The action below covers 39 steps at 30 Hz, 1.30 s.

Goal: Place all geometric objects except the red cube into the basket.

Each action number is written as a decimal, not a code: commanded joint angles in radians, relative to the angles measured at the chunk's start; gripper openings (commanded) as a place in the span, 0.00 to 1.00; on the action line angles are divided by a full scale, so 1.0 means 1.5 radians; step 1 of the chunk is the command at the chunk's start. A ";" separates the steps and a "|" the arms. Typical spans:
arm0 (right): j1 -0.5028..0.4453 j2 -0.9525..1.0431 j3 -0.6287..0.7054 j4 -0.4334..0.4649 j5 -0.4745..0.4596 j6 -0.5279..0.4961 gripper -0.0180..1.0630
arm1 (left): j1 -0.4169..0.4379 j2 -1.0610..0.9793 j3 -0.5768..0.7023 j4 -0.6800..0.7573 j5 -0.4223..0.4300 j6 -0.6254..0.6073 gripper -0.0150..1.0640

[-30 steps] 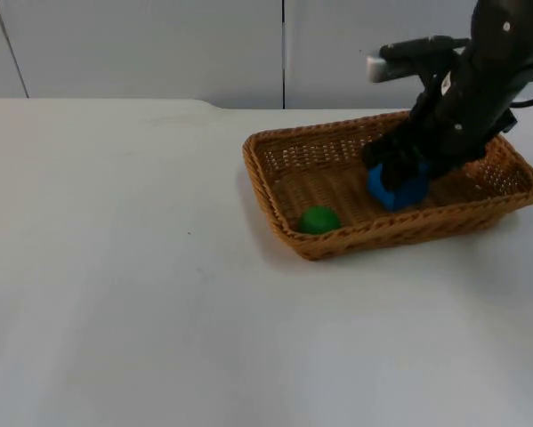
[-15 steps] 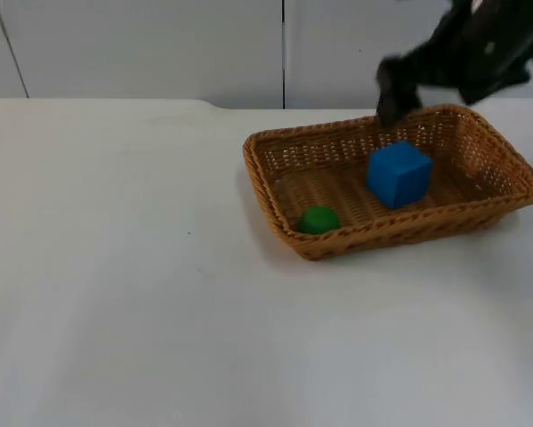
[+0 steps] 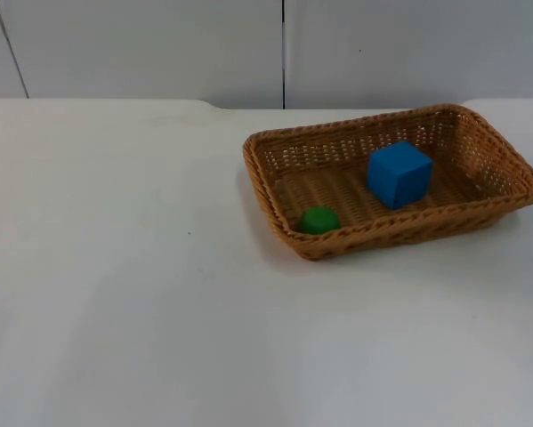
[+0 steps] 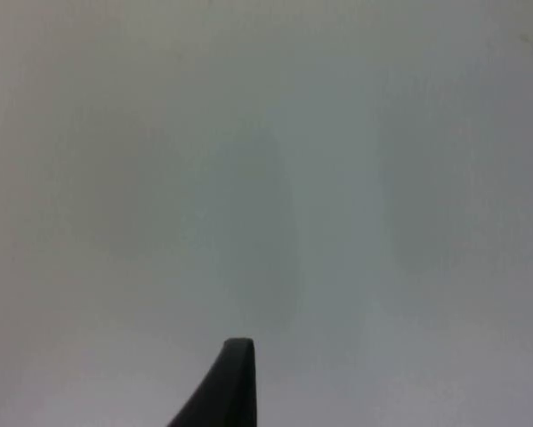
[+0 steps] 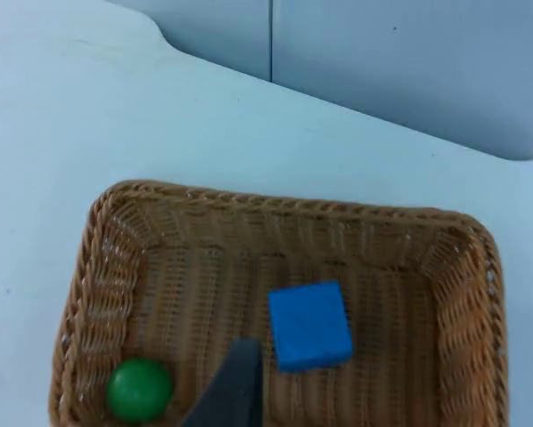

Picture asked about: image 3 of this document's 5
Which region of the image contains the blue cube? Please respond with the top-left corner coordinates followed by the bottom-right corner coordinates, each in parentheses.
top-left (366, 141), bottom-right (434, 211)

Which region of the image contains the pale brown wicker basket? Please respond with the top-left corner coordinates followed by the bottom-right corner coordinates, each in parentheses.
top-left (242, 103), bottom-right (533, 262)

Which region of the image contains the green cylinder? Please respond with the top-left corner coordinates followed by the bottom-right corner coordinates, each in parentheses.
top-left (297, 206), bottom-right (342, 235)

